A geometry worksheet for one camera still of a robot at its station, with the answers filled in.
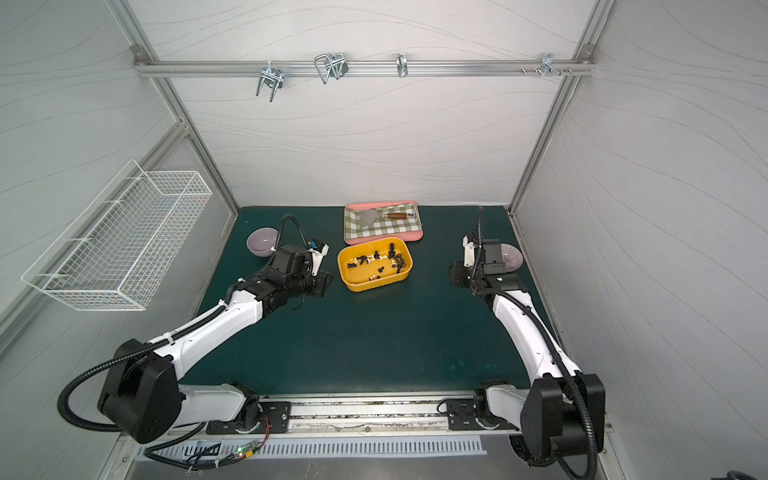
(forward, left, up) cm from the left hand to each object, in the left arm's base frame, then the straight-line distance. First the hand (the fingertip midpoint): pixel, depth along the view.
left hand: (329, 275), depth 85 cm
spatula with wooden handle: (+36, -9, -13) cm, 39 cm away
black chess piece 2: (+12, -21, -12) cm, 27 cm away
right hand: (+2, -38, +2) cm, 38 cm away
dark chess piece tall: (+15, -21, -13) cm, 29 cm away
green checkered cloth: (+31, -14, -13) cm, 36 cm away
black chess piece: (+12, -4, -13) cm, 18 cm away
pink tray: (+25, -24, -12) cm, 36 cm away
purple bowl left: (+20, +29, -10) cm, 37 cm away
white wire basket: (-5, +46, +18) cm, 49 cm away
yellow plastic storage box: (+14, -12, -14) cm, 23 cm away
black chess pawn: (+11, -14, -13) cm, 22 cm away
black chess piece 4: (+18, -18, -12) cm, 28 cm away
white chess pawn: (+7, -12, -12) cm, 19 cm away
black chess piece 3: (+17, -12, -12) cm, 24 cm away
